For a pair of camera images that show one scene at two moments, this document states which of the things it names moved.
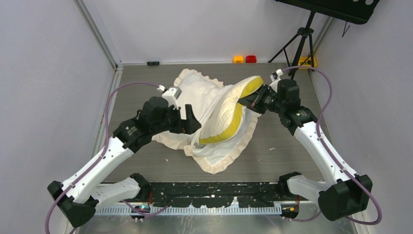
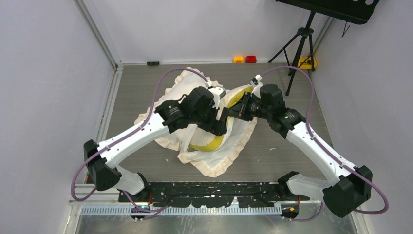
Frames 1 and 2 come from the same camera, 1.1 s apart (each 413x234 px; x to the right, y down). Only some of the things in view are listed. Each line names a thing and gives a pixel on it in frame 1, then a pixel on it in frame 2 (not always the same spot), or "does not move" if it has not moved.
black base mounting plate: [216, 194] does not move
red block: [251, 59] does not move
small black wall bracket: [153, 63] does not move
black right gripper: [253, 100] -> [239, 110]
